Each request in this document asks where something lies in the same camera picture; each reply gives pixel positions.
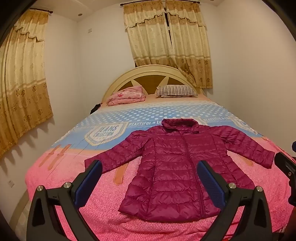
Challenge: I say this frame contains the bed with pink-blue sheet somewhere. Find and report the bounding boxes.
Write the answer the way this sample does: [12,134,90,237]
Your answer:
[24,96,294,241]

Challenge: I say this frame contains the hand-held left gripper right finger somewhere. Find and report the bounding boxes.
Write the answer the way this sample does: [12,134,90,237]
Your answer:
[196,160,273,241]

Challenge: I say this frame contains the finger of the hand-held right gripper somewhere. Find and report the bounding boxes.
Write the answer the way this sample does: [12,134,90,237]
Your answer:
[274,152,296,186]

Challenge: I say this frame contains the folded pink floral blanket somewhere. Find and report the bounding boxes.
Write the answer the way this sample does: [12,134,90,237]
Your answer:
[107,86,147,106]

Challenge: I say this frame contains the large beige patterned window curtain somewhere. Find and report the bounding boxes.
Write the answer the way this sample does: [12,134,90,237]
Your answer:
[0,9,54,160]

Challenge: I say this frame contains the cream wooden bed headboard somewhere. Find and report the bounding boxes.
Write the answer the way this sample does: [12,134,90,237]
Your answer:
[102,65,206,105]

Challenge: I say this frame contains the magenta quilted down jacket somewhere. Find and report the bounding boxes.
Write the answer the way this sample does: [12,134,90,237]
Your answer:
[84,119,275,220]

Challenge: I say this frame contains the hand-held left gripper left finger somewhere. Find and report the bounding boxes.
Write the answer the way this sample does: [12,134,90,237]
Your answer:
[26,160,102,241]

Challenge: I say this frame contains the beige patterned curtain panel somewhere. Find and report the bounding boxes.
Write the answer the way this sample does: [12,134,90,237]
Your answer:
[122,1,176,69]
[165,0,213,89]

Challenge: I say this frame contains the striped pillow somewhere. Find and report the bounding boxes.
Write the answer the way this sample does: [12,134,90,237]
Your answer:
[155,85,199,98]

